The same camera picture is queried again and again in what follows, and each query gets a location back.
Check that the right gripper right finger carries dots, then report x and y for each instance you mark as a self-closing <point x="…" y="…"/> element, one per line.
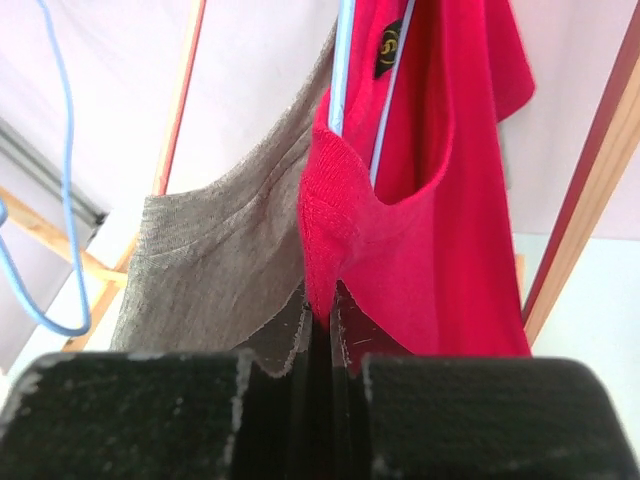
<point x="399" y="416"/>

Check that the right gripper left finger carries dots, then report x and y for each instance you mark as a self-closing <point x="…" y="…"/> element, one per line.
<point x="231" y="415"/>

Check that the blue wire hanger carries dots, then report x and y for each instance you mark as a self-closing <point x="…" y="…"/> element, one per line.
<point x="339" y="78"/>
<point x="7" y="264"/>

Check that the red t shirt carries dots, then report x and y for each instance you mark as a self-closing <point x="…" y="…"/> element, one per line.
<point x="407" y="206"/>

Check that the grey t shirt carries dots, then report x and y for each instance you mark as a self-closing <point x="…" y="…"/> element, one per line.
<point x="215" y="267"/>

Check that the wooden clothes rack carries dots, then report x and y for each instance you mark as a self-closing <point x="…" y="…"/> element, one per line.
<point x="595" y="178"/>

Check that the pink wire hanger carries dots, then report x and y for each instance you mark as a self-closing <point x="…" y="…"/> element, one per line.
<point x="179" y="98"/>

